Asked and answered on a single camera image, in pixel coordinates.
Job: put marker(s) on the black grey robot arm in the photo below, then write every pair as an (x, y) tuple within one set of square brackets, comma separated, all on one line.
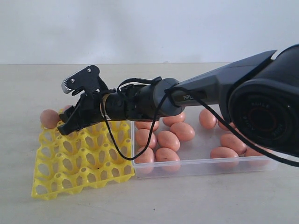
[(258, 94)]

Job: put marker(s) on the clear plastic box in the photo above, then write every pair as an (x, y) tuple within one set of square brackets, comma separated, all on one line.
[(195, 156)]

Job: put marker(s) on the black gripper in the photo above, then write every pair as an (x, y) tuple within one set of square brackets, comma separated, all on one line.
[(92, 108)]

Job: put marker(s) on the yellow plastic egg tray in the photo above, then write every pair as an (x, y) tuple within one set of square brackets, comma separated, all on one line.
[(80, 160)]

